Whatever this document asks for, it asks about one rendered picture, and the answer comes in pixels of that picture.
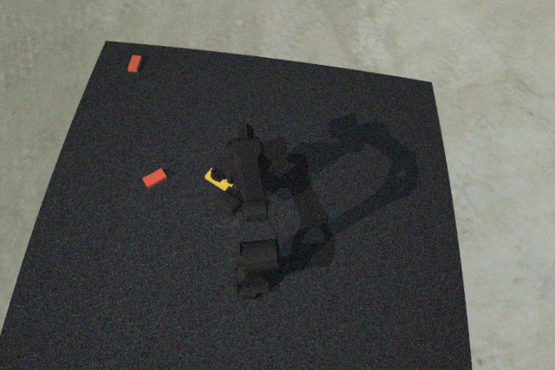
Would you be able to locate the yellow bar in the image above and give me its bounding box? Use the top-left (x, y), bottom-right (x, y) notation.
top-left (206, 170), bottom-right (233, 191)

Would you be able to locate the orange-red rectangular block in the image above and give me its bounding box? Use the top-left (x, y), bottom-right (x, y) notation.
top-left (143, 168), bottom-right (167, 189)

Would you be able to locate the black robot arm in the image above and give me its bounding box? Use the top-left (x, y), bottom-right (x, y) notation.
top-left (211, 121), bottom-right (283, 301)

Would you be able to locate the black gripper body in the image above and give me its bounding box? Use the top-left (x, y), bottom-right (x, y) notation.
top-left (214, 156), bottom-right (271, 217)

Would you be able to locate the red rectangular bar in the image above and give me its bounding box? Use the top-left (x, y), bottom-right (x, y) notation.
top-left (128, 55), bottom-right (142, 72)

